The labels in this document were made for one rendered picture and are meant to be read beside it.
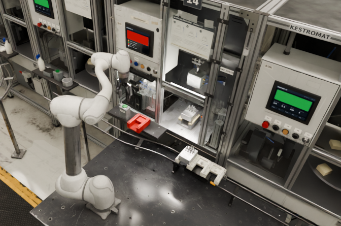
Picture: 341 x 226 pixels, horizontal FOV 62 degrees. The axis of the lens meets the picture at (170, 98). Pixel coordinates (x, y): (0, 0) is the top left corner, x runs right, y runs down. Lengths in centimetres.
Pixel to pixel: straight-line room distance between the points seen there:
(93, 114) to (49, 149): 199
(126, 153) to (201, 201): 75
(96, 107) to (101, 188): 57
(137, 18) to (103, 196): 122
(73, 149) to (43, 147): 177
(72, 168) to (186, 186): 88
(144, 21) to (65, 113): 81
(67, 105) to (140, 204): 92
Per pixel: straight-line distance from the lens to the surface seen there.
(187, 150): 221
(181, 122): 243
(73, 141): 187
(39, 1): 282
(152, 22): 197
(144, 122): 235
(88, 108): 169
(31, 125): 399
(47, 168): 342
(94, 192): 200
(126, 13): 211
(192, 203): 223
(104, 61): 212
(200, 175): 218
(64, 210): 225
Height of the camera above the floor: 255
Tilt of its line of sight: 37 degrees down
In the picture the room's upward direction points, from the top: 5 degrees clockwise
